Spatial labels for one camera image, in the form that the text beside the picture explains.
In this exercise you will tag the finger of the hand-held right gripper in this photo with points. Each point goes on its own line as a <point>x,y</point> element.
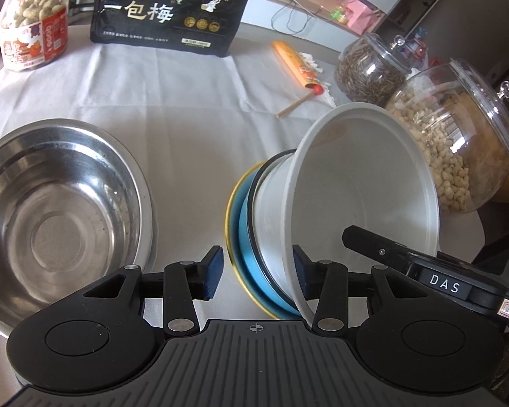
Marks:
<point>373,248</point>

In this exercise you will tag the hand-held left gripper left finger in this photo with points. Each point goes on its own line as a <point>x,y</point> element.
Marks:
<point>214,271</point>

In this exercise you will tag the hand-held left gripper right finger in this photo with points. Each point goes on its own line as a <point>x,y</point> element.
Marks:
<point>300,272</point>

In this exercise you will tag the blue ceramic bowl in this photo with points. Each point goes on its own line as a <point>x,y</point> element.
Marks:
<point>250,258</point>

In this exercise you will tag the white yellow-rimmed shallow bowl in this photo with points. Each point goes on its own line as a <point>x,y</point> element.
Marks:
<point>233,237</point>

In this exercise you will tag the white printed paper bowl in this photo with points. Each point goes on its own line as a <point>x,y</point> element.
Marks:
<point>364,178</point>

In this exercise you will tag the stainless steel bowl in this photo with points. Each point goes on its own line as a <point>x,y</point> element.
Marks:
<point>59,220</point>

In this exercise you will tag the large glass jar of peanuts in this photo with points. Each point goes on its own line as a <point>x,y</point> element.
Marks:
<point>441,144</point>

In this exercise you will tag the white paper napkin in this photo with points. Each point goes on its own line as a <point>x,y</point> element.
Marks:
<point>327,93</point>

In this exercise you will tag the wooden stick with red tip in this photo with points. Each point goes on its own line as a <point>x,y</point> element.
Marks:
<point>297,104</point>

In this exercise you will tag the white tablecloth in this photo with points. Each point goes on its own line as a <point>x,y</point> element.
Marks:
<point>174,106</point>

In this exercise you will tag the glass jar of dark seeds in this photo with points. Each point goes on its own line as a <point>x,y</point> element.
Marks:
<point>364,72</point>

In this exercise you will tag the orange packet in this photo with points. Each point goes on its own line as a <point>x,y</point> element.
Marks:
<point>295,61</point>

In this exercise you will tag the pink box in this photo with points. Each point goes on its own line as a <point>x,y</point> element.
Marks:
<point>360,15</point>

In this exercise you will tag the small green bottle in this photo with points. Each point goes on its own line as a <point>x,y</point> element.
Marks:
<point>340,13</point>

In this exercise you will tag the black snack bag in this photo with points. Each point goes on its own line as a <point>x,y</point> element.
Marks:
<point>165,12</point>

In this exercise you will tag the plastic jar of nuts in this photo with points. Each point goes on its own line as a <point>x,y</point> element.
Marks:
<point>29,25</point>

